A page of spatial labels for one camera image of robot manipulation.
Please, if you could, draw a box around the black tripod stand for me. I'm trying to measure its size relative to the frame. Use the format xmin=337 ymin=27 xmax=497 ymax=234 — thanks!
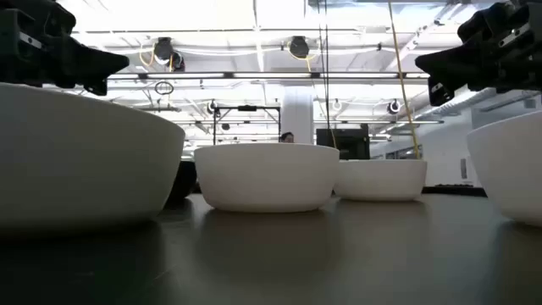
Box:
xmin=421 ymin=185 xmax=488 ymax=198

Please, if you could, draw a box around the long ceiling light bar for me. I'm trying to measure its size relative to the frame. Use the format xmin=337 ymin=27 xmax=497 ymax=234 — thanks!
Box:
xmin=108 ymin=71 xmax=431 ymax=80

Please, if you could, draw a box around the dark grey bowl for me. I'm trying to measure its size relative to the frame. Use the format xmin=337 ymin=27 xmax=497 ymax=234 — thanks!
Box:
xmin=167 ymin=159 xmax=199 ymax=204

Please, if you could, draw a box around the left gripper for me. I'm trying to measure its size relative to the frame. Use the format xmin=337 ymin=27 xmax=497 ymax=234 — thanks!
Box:
xmin=0 ymin=0 xmax=130 ymax=97

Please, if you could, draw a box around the black cable loop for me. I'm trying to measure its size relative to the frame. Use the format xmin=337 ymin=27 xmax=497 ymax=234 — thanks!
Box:
xmin=154 ymin=80 xmax=174 ymax=97

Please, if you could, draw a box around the yellow cable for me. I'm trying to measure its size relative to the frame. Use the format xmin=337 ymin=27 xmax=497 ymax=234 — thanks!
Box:
xmin=387 ymin=0 xmax=421 ymax=160

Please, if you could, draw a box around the white ceramic bowl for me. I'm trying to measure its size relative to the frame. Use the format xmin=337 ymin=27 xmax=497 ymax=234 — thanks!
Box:
xmin=334 ymin=158 xmax=429 ymax=202
xmin=0 ymin=82 xmax=186 ymax=232
xmin=193 ymin=142 xmax=340 ymax=214
xmin=466 ymin=110 xmax=542 ymax=228

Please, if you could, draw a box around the white building column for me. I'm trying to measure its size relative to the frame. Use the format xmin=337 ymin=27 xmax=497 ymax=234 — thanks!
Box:
xmin=281 ymin=86 xmax=314 ymax=144

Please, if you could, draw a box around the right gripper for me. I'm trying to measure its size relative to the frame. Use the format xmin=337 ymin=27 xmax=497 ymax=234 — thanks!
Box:
xmin=415 ymin=0 xmax=542 ymax=107

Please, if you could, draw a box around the black background frame rig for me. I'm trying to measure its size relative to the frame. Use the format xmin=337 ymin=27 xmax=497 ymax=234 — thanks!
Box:
xmin=213 ymin=104 xmax=282 ymax=146

